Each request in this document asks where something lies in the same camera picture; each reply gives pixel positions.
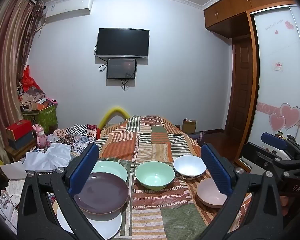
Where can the brown cardboard box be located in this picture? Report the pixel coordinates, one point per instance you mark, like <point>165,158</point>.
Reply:
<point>189,127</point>

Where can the grey bag on floor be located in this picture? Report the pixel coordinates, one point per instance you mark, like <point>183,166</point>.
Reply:
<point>199,137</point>

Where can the wooden stool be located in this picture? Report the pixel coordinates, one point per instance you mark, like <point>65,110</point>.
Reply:
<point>15,153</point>

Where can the yellow foam tube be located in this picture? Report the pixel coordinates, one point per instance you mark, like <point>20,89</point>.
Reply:
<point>115,110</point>

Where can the small black wall monitor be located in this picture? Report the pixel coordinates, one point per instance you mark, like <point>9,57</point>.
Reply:
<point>121,68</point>

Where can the white cow-print bowl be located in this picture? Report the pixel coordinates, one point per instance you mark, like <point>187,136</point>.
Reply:
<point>188,165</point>

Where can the purple plate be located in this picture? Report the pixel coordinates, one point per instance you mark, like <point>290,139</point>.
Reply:
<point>102,192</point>

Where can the stack of printed papers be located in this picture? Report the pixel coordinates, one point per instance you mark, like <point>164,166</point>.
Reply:
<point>11,200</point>

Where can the checkered patchwork cloth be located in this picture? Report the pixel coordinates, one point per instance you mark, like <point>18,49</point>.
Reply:
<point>77,135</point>

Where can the green bowl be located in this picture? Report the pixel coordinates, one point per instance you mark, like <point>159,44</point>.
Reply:
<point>153,177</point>

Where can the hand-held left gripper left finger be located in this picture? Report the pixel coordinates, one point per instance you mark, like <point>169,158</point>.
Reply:
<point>83,170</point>

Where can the wooden overhead cabinet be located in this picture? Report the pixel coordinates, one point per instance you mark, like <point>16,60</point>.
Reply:
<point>227,7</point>

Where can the brown wooden door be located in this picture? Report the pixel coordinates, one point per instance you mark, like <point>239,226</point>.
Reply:
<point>240,87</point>

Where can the black wall television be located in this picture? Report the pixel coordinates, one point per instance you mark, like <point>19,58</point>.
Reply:
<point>122,42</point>

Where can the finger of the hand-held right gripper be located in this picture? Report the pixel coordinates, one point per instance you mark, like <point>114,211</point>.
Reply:
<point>273,141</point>
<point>260,157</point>

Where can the green storage box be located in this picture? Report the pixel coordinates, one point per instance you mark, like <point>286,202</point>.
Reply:
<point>46,117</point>

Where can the white cloth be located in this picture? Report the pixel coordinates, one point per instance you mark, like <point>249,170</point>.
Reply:
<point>50,156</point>

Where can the white plate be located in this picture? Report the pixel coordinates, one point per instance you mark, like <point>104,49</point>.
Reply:
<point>107,226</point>

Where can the red cardboard box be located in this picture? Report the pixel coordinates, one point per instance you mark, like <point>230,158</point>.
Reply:
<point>18,128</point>

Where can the pink bowl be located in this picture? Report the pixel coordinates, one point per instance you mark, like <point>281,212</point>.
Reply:
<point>210,197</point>

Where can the white air conditioner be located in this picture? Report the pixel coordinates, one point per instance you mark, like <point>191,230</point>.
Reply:
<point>70,10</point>

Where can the pile of crumpled paper bags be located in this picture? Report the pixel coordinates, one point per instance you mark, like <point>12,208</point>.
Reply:
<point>31,98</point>

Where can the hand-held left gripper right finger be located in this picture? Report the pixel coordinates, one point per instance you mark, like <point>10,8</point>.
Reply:
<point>216,170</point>

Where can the light green plate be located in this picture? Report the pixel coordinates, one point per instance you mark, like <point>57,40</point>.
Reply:
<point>110,168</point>

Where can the pink rabbit toy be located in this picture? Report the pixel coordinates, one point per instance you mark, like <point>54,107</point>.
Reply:
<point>42,137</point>

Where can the pink black toy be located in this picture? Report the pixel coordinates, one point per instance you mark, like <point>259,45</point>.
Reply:
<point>52,101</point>

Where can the grey box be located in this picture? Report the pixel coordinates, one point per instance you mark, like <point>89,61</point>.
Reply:
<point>21,142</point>

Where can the red plastic bag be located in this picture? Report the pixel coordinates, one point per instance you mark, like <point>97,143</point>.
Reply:
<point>27,80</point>

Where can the pink white sticker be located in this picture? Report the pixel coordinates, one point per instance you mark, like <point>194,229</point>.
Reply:
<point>278,65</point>

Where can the striped brown curtain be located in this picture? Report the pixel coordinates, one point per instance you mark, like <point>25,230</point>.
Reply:
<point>7,55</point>

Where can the white paper sheet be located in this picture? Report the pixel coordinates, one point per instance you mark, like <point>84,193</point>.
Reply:
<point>12,170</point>

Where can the striped patchwork blanket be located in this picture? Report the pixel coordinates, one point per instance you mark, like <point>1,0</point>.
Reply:
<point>152,140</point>

